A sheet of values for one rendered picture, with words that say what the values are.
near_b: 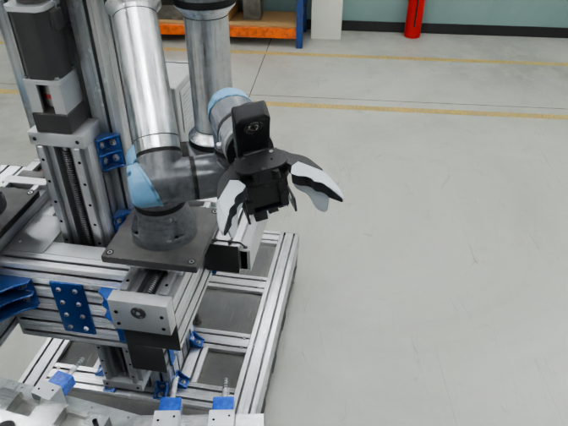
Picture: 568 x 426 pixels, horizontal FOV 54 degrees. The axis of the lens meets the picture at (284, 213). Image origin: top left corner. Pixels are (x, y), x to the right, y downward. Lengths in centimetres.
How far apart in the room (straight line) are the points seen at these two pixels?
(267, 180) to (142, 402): 143
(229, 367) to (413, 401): 73
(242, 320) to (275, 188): 153
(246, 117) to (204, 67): 44
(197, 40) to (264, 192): 44
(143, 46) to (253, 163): 34
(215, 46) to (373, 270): 189
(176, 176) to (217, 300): 145
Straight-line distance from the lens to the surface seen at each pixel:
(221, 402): 120
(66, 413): 125
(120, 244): 132
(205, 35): 109
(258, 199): 75
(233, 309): 228
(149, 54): 98
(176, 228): 127
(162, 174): 92
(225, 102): 89
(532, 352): 262
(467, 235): 313
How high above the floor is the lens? 184
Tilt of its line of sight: 36 degrees down
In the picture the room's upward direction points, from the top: straight up
